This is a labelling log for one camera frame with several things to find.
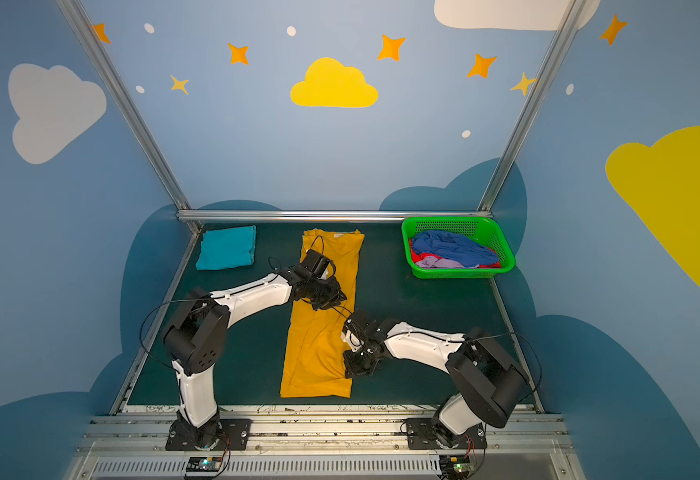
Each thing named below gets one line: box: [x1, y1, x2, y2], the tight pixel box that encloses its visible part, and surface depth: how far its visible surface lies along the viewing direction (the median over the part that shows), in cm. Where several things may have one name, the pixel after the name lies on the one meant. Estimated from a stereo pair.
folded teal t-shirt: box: [195, 225, 257, 270], surface depth 117 cm
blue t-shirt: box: [411, 230, 500, 268], surface depth 106 cm
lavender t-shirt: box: [415, 256, 465, 269], surface depth 103 cm
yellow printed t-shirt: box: [280, 229, 365, 398], surface depth 91 cm
